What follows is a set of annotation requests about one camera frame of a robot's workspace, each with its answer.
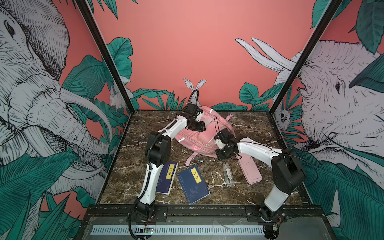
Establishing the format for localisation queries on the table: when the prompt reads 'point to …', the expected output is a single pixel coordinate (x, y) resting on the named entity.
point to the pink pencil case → (250, 169)
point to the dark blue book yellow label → (193, 184)
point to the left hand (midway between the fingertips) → (204, 125)
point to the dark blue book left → (166, 177)
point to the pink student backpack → (202, 143)
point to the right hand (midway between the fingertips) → (217, 155)
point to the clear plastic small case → (228, 174)
